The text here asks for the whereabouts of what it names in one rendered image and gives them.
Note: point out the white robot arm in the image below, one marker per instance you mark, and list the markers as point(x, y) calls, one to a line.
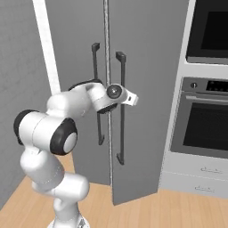
point(41, 130)

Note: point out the grey fridge door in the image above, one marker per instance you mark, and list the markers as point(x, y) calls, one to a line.
point(148, 89)
point(74, 38)

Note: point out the white appliance cabinet frame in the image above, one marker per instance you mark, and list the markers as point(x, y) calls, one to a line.
point(182, 68)

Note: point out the black built-in microwave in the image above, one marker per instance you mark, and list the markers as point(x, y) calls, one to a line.
point(212, 29)

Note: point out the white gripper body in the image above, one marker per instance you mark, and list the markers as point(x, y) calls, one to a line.
point(131, 98)

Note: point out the grey built-in oven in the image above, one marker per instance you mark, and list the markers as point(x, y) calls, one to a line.
point(205, 124)

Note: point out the white drawer front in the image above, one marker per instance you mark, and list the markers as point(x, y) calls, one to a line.
point(184, 166)
point(181, 185)

